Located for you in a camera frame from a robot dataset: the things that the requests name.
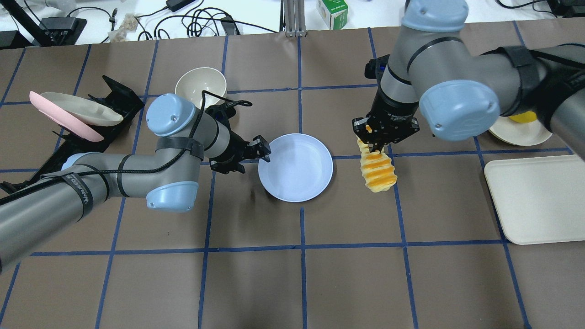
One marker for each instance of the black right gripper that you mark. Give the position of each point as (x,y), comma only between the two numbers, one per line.
(394,112)

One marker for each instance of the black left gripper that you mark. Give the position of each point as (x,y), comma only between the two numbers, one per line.
(231,151)

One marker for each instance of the yellow ridged bread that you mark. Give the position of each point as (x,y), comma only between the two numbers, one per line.
(376,168)

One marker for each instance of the blue plate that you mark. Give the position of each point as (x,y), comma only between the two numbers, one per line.
(300,168)

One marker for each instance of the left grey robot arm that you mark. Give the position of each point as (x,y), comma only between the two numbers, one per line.
(168,179)

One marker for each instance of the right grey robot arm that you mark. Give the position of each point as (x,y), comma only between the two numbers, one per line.
(460,95)

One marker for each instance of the cream plate with lemon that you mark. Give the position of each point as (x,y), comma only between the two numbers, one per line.
(529,134)

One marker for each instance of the black plate rack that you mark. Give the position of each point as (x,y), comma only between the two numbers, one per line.
(122,100)

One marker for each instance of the cream plate in rack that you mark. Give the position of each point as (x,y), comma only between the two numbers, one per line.
(87,111)

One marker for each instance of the pink plate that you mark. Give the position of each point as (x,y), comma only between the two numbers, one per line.
(63,118)

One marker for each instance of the cream ceramic bowl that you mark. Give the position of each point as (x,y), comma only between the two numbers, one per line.
(192,83)

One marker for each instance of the green white carton box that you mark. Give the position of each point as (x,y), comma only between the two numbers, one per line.
(334,13)

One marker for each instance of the yellow lemon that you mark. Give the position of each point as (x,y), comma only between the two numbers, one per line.
(524,118)

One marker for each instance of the black power adapter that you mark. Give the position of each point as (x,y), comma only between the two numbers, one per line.
(176,5)

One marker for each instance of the bag of nuts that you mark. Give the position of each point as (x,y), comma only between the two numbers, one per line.
(129,24)

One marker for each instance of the white serving tray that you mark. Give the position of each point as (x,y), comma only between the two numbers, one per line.
(539,200)

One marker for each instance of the black monitor stand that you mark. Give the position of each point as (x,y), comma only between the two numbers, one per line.
(49,31)

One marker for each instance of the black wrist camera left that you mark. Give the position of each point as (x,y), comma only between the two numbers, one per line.
(222,113)

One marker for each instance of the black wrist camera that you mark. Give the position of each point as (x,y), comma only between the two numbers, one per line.
(375,68)
(222,113)

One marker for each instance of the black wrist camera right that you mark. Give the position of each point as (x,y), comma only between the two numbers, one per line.
(375,68)

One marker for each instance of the aluminium frame post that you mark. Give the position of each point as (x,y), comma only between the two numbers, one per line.
(292,21)

